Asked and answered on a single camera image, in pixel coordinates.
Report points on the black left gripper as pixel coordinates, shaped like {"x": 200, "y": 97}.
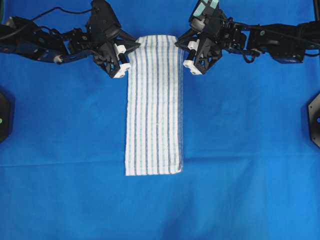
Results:
{"x": 112, "y": 57}

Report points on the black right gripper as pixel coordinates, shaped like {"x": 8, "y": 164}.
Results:
{"x": 203, "y": 54}

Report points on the blue striped white towel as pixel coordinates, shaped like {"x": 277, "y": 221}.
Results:
{"x": 154, "y": 119}

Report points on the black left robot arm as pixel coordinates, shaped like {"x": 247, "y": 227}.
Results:
{"x": 24, "y": 38}

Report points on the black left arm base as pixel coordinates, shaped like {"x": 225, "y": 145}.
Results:
{"x": 7, "y": 111}

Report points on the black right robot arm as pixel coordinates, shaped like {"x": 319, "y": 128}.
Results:
{"x": 286, "y": 44}

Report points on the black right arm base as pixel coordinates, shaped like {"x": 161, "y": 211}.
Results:
{"x": 313, "y": 114}

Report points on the blue table cloth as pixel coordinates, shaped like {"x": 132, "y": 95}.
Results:
{"x": 250, "y": 170}

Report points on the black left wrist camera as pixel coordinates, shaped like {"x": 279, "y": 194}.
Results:
{"x": 103, "y": 24}

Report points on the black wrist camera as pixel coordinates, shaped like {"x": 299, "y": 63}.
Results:
{"x": 207, "y": 17}
{"x": 103, "y": 24}

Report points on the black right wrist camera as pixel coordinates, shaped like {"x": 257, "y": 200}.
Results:
{"x": 207, "y": 17}

